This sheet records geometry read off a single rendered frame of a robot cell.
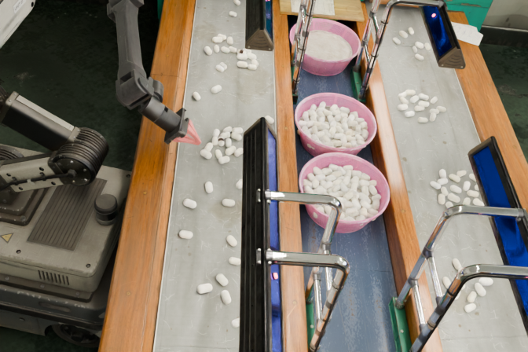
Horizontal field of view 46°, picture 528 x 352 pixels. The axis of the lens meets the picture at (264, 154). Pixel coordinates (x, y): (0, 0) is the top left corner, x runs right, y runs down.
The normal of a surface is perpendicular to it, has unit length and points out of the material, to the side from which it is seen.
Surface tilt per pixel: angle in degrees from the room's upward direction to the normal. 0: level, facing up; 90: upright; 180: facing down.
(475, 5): 90
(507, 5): 90
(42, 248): 0
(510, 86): 0
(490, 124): 0
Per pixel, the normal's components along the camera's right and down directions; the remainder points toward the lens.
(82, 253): 0.12, -0.69
